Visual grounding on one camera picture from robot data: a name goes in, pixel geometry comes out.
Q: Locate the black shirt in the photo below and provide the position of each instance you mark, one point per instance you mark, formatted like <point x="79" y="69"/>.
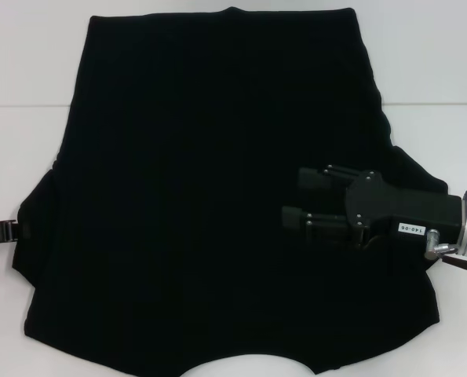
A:
<point x="217" y="157"/>

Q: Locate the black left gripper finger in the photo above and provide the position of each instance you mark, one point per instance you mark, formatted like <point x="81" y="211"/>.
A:
<point x="1" y="231"/>

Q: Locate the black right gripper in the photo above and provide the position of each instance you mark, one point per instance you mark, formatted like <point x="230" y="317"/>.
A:
<point x="413" y="208"/>

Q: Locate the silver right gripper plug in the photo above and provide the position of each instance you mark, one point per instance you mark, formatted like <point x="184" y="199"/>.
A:
<point x="433" y="243"/>

